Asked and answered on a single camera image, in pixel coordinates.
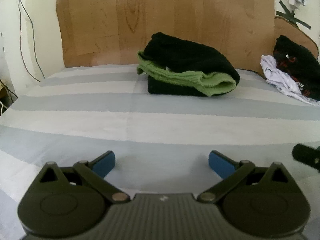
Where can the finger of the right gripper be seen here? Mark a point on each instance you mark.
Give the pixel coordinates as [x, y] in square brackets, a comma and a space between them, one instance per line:
[307, 155]

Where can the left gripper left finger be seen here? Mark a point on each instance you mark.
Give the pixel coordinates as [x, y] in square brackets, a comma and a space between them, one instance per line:
[94, 172]

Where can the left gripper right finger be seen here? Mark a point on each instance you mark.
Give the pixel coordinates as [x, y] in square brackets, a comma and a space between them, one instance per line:
[231, 172]

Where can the green black striped sweater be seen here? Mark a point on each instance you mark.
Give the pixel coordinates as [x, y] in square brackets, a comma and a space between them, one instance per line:
[180, 67]

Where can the dark clothes pile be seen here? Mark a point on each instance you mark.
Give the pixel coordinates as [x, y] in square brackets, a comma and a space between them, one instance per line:
[299, 63]

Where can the white crumpled garment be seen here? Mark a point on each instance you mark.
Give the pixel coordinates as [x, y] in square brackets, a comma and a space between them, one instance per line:
[283, 82]

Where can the wooden headboard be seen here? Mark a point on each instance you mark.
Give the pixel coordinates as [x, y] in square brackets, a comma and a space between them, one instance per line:
[96, 32]

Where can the black tape on wall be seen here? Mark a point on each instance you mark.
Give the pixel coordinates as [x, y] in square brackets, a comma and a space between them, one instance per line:
[290, 16]

